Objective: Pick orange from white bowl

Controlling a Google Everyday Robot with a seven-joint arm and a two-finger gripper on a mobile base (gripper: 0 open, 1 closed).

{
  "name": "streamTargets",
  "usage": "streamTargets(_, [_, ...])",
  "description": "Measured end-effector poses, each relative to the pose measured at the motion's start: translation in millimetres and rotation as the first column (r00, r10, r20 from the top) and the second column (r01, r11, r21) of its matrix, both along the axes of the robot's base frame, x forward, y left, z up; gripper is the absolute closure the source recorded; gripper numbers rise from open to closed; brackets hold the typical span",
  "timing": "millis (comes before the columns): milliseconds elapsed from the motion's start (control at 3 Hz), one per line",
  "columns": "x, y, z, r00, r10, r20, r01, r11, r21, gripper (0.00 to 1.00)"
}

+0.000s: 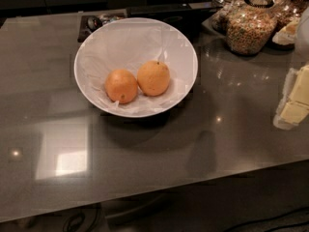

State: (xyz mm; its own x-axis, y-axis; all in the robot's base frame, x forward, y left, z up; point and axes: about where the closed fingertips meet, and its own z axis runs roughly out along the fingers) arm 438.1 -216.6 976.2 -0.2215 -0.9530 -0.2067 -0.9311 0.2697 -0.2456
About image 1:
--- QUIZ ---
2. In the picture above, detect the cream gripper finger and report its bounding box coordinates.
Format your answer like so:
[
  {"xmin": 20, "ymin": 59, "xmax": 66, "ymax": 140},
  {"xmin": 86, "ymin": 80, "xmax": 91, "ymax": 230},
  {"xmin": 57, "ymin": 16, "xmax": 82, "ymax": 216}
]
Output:
[{"xmin": 273, "ymin": 65, "xmax": 309, "ymax": 130}]

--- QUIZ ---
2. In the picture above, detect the orange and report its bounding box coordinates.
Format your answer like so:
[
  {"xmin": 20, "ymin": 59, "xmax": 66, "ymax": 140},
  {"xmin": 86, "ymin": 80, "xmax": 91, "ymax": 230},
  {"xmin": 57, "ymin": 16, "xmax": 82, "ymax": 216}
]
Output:
[
  {"xmin": 137, "ymin": 61, "xmax": 170, "ymax": 97},
  {"xmin": 104, "ymin": 69, "xmax": 138, "ymax": 104}
]

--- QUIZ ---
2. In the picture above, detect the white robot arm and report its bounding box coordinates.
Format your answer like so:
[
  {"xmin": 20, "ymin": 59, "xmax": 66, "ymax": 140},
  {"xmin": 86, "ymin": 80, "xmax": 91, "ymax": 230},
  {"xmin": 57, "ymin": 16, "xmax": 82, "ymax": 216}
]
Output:
[{"xmin": 273, "ymin": 15, "xmax": 309, "ymax": 130}]

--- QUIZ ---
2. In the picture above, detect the white paper bowl liner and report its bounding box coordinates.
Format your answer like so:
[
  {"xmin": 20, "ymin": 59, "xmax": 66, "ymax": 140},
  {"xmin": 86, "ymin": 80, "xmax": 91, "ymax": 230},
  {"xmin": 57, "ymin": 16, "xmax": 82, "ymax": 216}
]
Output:
[{"xmin": 78, "ymin": 26, "xmax": 191, "ymax": 116}]

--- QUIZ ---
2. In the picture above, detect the white bowl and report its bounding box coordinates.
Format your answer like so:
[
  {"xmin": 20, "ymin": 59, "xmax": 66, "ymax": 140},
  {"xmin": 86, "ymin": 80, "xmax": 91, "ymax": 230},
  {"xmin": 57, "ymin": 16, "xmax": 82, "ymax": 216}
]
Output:
[{"xmin": 73, "ymin": 16, "xmax": 199, "ymax": 119}]

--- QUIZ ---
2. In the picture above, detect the plate with bread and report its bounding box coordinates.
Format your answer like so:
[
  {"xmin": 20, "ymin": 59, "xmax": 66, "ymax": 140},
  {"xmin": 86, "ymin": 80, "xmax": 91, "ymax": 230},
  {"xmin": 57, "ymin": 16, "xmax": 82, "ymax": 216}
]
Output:
[{"xmin": 272, "ymin": 18, "xmax": 300, "ymax": 47}]

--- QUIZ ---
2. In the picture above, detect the glass cereal jar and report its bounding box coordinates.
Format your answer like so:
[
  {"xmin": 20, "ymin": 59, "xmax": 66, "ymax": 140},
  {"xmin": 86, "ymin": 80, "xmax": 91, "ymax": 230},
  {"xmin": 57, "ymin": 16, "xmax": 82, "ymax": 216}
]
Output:
[{"xmin": 226, "ymin": 0, "xmax": 277, "ymax": 56}]

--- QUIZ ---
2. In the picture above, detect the glass jar back right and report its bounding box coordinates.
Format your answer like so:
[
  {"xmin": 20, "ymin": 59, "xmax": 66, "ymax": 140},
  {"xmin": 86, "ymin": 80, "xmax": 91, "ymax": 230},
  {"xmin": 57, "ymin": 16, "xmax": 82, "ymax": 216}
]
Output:
[{"xmin": 273, "ymin": 0, "xmax": 309, "ymax": 30}]

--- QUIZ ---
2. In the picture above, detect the black tray with items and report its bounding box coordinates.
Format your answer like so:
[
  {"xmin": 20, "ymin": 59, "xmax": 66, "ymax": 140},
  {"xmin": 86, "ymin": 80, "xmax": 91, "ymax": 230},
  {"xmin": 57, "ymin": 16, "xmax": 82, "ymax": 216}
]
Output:
[{"xmin": 77, "ymin": 13, "xmax": 126, "ymax": 43}]

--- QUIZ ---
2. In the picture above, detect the black floor cable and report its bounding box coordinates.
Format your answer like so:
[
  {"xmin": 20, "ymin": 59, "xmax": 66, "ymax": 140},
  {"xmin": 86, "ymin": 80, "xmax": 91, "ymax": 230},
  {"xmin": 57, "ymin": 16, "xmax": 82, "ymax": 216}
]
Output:
[{"xmin": 61, "ymin": 206, "xmax": 101, "ymax": 232}]

